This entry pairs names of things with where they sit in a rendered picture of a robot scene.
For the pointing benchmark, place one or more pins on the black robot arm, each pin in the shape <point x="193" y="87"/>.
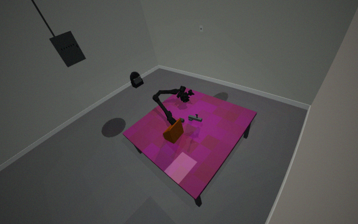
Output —
<point x="174" y="92"/>

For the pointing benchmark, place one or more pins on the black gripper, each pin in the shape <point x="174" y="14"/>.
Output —
<point x="184" y="95"/>

